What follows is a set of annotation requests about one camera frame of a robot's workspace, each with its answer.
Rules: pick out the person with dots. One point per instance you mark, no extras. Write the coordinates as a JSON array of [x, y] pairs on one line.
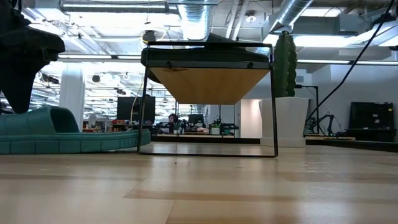
[[173, 119]]

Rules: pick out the black background robot arm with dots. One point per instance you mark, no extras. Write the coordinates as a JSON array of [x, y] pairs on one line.
[[325, 119]]

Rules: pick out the green cactus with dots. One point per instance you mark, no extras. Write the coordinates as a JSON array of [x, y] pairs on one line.
[[284, 65]]

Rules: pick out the slanted silver ventilation duct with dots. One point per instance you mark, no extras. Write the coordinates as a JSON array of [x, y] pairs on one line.
[[290, 12]]

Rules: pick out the white hexagonal plant pot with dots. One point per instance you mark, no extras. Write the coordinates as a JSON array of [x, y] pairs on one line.
[[284, 121]]

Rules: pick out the ribbed silver ventilation duct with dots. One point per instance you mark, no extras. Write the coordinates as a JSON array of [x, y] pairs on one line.
[[196, 18]]

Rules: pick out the black aluminium table frame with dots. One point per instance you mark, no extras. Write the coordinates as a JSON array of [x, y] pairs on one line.
[[202, 139]]

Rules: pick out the white square column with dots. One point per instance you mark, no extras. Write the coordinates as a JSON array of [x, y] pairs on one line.
[[71, 96]]

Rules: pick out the black cabinet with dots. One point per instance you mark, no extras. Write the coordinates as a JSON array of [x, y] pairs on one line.
[[371, 119]]

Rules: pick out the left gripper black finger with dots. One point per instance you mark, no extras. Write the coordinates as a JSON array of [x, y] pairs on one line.
[[17, 90]]

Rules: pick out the thin black metal stand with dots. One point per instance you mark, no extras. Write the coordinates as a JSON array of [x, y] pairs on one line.
[[316, 102]]

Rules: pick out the green background box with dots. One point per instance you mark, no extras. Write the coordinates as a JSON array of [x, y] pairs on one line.
[[228, 128]]

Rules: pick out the black background monitor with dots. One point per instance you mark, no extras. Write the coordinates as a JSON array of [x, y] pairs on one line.
[[127, 109]]

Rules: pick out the green slide sandal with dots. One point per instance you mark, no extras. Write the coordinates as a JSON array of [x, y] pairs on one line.
[[62, 140]]

